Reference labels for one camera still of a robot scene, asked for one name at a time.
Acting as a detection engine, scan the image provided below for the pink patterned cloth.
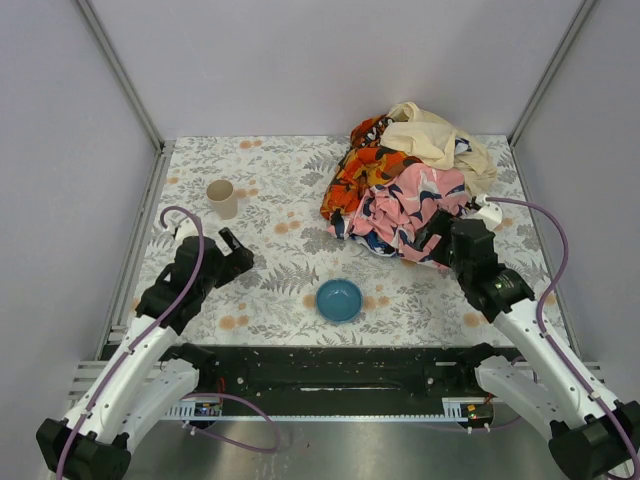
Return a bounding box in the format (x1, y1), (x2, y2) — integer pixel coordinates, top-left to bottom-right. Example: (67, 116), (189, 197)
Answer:
(328, 163), (470, 268)

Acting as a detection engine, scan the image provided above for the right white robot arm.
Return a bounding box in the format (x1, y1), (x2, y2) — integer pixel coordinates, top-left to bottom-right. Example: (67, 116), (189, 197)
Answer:
(418, 210), (639, 479)

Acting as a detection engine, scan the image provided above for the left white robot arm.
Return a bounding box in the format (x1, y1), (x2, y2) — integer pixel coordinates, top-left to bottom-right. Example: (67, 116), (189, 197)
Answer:
(36, 228), (254, 479)

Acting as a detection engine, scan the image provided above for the orange black patterned cloth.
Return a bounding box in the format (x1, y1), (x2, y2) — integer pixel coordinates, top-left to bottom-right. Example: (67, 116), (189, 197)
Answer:
(320, 115), (422, 221)

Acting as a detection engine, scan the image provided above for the cream cloth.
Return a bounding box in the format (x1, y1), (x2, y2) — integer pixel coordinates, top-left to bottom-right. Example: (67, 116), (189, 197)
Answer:
(380, 102), (497, 196)

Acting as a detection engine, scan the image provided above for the beige cup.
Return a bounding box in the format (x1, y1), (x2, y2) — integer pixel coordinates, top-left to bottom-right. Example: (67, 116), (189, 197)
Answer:
(206, 179), (238, 220)

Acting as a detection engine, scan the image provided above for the blue bowl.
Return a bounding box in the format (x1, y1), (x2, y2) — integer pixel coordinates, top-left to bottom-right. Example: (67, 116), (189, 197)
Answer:
(315, 279), (364, 324)

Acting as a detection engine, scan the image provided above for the left aluminium frame post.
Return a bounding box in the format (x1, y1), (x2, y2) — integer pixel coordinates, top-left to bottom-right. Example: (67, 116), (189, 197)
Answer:
(74, 0), (166, 151)

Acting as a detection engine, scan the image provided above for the aluminium frame post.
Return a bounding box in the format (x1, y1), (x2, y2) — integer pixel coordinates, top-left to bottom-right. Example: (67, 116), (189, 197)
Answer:
(508, 0), (599, 146)
(74, 0), (166, 151)

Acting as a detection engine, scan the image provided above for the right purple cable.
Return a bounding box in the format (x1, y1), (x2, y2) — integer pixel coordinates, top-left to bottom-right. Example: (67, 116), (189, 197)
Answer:
(479, 196), (640, 471)

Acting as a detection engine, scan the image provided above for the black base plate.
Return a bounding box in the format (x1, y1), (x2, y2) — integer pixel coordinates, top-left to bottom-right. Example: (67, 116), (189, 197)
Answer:
(201, 344), (521, 418)

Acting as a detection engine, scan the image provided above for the right aluminium frame post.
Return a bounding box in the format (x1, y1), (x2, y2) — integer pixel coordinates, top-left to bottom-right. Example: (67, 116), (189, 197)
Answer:
(508, 0), (599, 146)

